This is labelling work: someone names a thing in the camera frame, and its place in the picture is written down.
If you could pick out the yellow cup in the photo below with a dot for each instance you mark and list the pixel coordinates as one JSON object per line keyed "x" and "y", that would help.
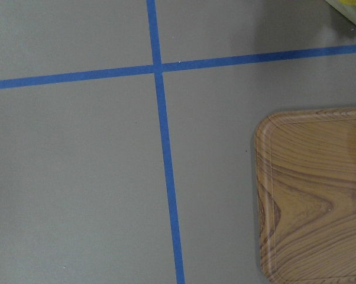
{"x": 346, "y": 7}

